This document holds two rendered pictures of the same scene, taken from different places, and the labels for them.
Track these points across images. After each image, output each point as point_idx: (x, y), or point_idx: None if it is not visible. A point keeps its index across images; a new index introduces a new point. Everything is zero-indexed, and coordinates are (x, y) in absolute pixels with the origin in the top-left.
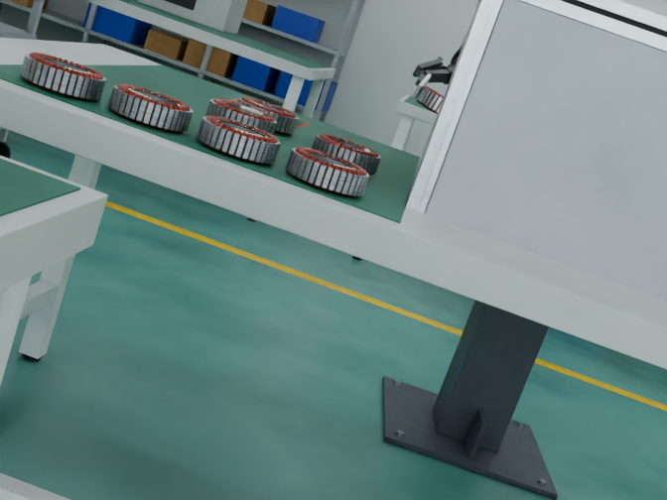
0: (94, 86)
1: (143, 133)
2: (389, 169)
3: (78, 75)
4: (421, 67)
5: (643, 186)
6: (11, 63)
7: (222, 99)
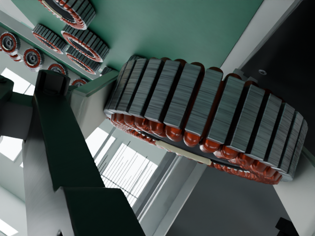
0: (64, 51)
1: (100, 68)
2: (191, 56)
3: (61, 53)
4: (2, 136)
5: None
6: (11, 0)
7: (64, 36)
